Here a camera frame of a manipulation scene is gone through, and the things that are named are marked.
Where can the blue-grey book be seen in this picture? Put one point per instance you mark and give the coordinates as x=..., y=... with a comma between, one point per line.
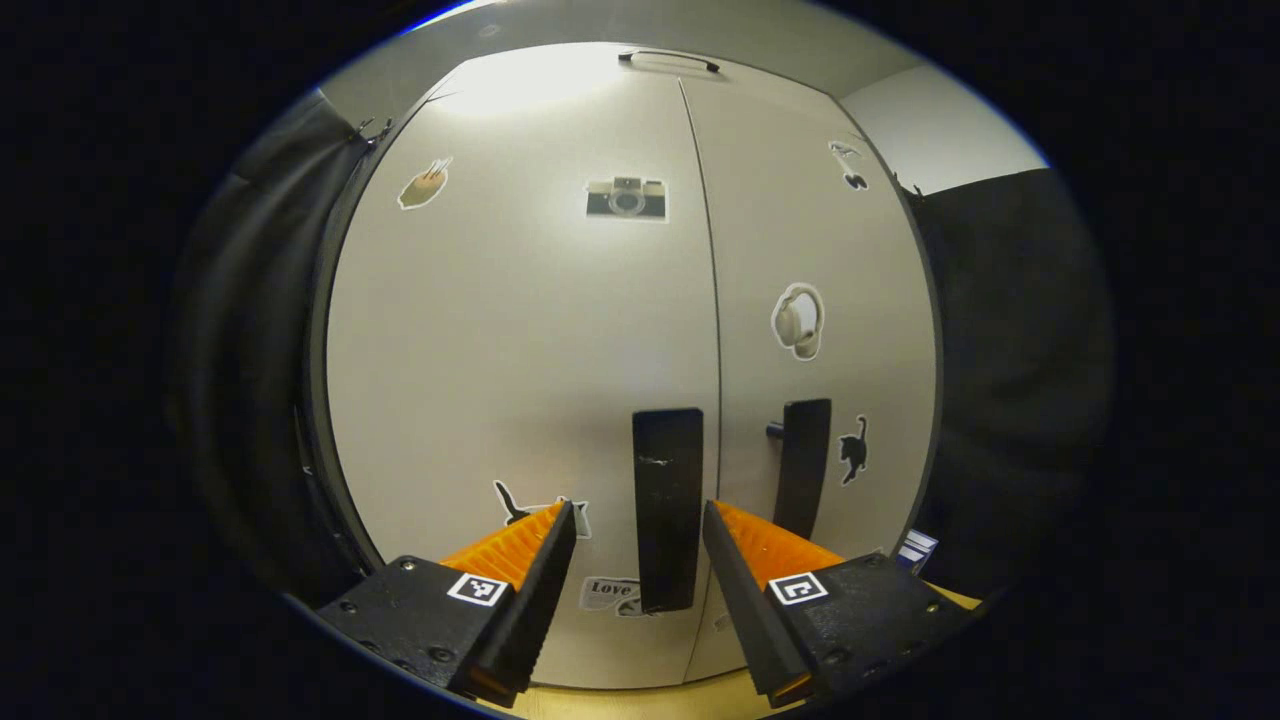
x=918, y=553

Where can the black backdrop cloth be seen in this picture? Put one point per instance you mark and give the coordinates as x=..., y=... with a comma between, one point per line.
x=250, y=350
x=1020, y=380

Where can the black binder clip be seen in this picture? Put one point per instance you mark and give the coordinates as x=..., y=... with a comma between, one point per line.
x=365, y=131
x=384, y=131

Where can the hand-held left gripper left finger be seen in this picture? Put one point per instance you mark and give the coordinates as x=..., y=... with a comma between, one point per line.
x=525, y=610

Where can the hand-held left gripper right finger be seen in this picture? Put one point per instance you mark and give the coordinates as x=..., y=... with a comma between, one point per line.
x=745, y=610

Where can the white and grey cabinet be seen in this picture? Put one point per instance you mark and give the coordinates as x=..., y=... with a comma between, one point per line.
x=317, y=400

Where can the white cabinet drawer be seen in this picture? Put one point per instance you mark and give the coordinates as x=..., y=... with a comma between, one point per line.
x=540, y=65

